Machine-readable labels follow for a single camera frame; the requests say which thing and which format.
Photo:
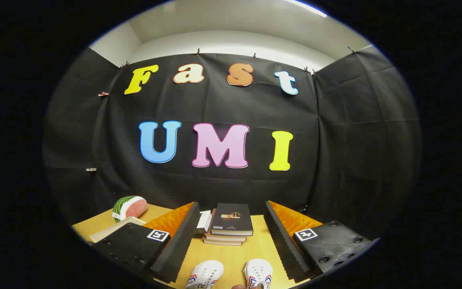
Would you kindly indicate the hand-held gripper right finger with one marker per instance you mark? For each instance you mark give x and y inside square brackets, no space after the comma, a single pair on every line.
[283,241]

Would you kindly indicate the white portrait cover book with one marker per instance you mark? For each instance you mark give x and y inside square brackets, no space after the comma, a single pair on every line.
[204,220]

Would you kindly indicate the beige fabric storage box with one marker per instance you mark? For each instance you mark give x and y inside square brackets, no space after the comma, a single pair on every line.
[112,229]

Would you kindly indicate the watermelon slice toy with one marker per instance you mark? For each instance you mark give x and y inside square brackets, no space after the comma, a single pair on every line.
[134,206]

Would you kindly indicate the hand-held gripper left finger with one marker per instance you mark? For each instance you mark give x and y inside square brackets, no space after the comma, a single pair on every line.
[179,241]

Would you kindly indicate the brown cover book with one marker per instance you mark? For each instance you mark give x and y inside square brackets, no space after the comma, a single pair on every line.
[225,238]
[221,243]

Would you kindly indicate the black cover book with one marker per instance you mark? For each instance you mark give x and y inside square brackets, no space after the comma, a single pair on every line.
[231,218]

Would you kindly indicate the white canvas shoe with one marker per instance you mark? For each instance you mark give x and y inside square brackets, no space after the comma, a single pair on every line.
[258,271]
[207,273]

